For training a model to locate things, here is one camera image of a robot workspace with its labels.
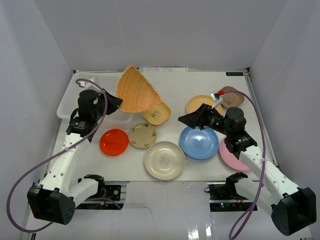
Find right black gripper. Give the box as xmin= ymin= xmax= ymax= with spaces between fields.
xmin=178 ymin=103 xmax=232 ymax=137

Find woven fan-shaped basket plate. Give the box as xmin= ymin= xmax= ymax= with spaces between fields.
xmin=115 ymin=65 xmax=163 ymax=113

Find blue round plate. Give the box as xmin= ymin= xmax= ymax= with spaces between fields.
xmin=179 ymin=127 xmax=220 ymax=160

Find cream round plate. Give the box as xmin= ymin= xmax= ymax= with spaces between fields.
xmin=143 ymin=141 xmax=186 ymax=181

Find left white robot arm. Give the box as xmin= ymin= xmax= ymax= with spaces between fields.
xmin=27 ymin=89 xmax=123 ymax=225

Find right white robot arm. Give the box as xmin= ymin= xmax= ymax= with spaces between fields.
xmin=178 ymin=104 xmax=317 ymax=236

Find white plastic bin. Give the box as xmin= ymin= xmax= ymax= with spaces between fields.
xmin=56 ymin=72 xmax=134 ymax=130

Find tan round plate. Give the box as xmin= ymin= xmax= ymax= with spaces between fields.
xmin=186 ymin=95 xmax=214 ymax=114

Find brown square dish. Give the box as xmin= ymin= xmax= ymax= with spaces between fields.
xmin=218 ymin=86 xmax=245 ymax=109

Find orange round plate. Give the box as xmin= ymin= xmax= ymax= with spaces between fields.
xmin=99 ymin=128 xmax=129 ymax=156

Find yellow square panda dish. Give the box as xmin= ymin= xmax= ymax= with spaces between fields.
xmin=142 ymin=102 xmax=172 ymax=126

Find beige patterned small plate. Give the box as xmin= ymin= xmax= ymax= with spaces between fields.
xmin=128 ymin=122 xmax=157 ymax=149

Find paper sheet at back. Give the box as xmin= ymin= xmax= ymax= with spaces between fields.
xmin=139 ymin=67 xmax=189 ymax=73

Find dark table label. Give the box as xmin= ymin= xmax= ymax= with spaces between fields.
xmin=225 ymin=72 xmax=244 ymax=77

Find pink round plate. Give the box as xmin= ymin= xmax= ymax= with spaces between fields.
xmin=219 ymin=138 xmax=250 ymax=172

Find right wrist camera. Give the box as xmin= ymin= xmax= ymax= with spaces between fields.
xmin=210 ymin=90 xmax=225 ymax=109

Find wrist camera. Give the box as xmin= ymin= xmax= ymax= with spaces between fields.
xmin=210 ymin=90 xmax=225 ymax=109
xmin=77 ymin=76 xmax=98 ymax=89

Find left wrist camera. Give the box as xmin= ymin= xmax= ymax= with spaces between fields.
xmin=77 ymin=76 xmax=98 ymax=89

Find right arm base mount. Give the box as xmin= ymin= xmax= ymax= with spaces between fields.
xmin=204 ymin=184 xmax=251 ymax=213

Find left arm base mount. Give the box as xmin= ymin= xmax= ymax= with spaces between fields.
xmin=93 ymin=184 xmax=122 ymax=202

